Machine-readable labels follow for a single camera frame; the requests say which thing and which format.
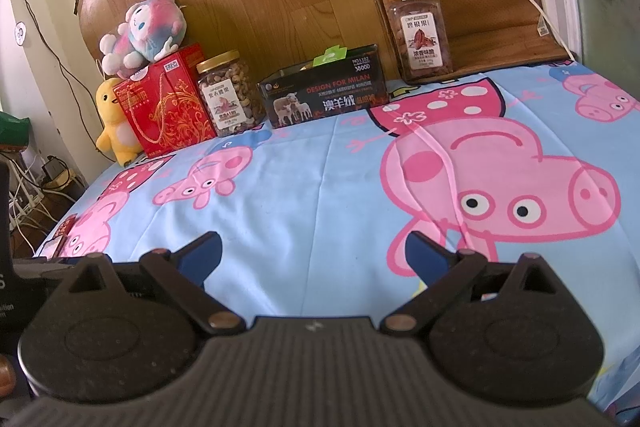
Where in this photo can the round white wall hook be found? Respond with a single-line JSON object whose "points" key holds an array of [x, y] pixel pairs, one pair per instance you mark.
{"points": [[20, 33]]}

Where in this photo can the cartoon pig printed bedsheet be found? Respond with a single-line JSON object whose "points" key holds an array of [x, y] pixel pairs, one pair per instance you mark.
{"points": [[320, 187]]}

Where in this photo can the green bag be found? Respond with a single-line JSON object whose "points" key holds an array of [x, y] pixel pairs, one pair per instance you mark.
{"points": [[12, 129]]}

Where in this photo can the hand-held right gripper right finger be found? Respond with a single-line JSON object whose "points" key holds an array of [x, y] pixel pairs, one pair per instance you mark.
{"points": [[425, 259]]}

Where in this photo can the small red packet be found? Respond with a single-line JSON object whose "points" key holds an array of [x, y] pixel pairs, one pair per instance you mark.
{"points": [[61, 237]]}

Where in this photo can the black printed cardboard box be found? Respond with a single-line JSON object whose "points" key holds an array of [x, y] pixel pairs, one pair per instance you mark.
{"points": [[325, 97]]}

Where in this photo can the cashew jar with gold lid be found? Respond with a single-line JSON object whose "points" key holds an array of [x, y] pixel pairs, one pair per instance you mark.
{"points": [[230, 97]]}

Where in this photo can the yellow duck plush toy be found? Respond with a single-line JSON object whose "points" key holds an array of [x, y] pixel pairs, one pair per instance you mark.
{"points": [[117, 122]]}

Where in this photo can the brown seat cushion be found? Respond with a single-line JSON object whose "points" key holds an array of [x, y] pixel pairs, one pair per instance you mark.
{"points": [[500, 7]]}

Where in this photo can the red gift box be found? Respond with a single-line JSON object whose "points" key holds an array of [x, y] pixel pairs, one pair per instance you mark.
{"points": [[170, 107]]}

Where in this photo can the pecan jar with gold lid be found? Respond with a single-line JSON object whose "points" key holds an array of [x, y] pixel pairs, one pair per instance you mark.
{"points": [[422, 37]]}

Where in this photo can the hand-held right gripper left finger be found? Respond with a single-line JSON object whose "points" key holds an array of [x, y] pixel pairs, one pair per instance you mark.
{"points": [[200, 257]]}

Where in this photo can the pink and blue plush toy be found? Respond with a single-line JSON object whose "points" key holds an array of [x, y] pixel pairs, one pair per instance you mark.
{"points": [[145, 32]]}

